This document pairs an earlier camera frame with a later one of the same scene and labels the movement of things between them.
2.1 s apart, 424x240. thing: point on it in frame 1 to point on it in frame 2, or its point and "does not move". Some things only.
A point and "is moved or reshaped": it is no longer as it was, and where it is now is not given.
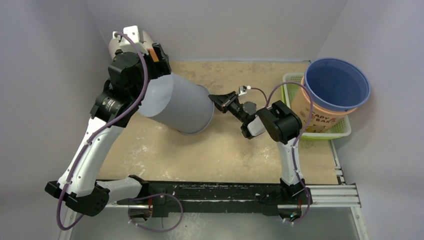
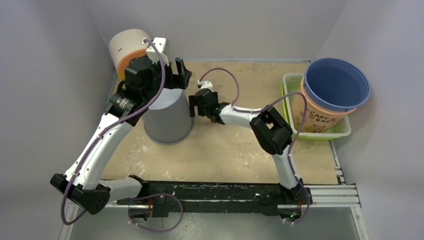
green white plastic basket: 290,82 does not move
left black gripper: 161,67 to 180,80
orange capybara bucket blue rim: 337,87 does not move
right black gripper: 230,102 to 197,104
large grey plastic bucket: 179,103 is moved or reshaped
